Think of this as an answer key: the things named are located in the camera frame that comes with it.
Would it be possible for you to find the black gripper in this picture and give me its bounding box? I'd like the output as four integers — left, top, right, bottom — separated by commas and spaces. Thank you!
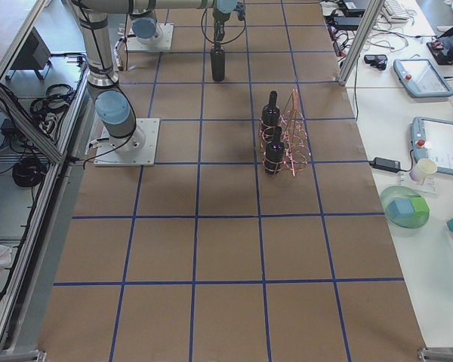
213, 0, 245, 44

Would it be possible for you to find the dark glass wine bottle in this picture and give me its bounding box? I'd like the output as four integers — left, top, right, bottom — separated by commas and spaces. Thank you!
210, 43, 226, 82

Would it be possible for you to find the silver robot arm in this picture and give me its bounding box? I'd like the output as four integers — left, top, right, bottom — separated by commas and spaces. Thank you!
70, 1, 143, 152
129, 1, 245, 45

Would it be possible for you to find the dark wine bottle in rack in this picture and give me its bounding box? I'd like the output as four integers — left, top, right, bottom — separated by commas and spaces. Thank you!
260, 90, 280, 143

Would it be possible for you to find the blue teach pendant far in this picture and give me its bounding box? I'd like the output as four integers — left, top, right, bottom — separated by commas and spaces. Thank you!
393, 58, 453, 98

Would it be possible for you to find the blue teach pendant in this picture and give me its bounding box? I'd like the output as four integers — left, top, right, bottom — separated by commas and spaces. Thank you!
411, 117, 453, 175
393, 58, 453, 98

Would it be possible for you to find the black power adapter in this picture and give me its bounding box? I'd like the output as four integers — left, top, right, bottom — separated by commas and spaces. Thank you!
369, 157, 401, 173

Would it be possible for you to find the white paper cup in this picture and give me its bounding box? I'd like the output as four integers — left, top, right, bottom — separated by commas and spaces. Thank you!
409, 158, 438, 183

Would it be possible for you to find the blue teach pendant near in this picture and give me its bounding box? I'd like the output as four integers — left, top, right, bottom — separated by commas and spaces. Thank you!
411, 117, 453, 175

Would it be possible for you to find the green plastic bowl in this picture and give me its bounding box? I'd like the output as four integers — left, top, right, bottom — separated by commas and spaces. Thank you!
380, 186, 430, 229

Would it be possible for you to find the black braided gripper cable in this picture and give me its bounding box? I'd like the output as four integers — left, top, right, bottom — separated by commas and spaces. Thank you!
200, 5, 248, 48

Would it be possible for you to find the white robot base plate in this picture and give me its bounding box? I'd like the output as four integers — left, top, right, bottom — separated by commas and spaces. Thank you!
127, 22, 174, 53
94, 118, 160, 167

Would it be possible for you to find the copper wire wine rack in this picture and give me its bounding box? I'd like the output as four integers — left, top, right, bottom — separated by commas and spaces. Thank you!
258, 88, 311, 176

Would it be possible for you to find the aluminium frame post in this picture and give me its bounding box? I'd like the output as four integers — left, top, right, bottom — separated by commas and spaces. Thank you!
337, 0, 384, 86

